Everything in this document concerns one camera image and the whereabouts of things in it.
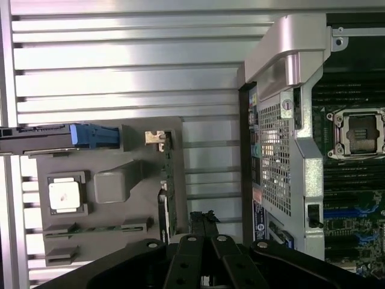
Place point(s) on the silver CPU chip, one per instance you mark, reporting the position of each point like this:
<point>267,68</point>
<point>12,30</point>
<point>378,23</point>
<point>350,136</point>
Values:
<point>64,194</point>

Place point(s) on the grey parts rack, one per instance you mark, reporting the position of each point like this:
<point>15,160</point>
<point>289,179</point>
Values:
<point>141,204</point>

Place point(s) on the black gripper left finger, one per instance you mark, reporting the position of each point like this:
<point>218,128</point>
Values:
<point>186,262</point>

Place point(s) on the green RAM stick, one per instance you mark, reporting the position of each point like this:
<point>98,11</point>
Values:
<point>96,229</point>

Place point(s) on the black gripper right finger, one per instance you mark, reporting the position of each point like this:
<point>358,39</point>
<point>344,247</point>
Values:
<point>240,265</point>

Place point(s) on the green motherboard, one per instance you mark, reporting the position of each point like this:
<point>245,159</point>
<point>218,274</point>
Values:
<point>346,228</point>

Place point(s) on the hard disk with blue caddy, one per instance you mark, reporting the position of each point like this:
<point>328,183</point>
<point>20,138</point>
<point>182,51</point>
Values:
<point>36,141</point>

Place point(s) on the CPU socket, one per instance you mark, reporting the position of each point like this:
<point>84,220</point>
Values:
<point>340,132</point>

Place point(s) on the long expansion slot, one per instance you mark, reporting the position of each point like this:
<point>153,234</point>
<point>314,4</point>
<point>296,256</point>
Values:
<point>346,213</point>

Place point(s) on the blue card retention clip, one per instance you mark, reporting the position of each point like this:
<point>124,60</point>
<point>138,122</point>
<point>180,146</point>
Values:
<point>288,242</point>

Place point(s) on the black and silver PC case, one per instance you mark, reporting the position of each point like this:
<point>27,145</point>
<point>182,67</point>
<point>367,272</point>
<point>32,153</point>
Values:
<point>312,180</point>

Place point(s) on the RAM slot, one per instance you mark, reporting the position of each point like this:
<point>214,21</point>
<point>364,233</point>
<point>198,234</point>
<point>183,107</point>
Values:
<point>355,190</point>
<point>349,98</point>
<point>355,169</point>
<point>355,179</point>
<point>349,86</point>

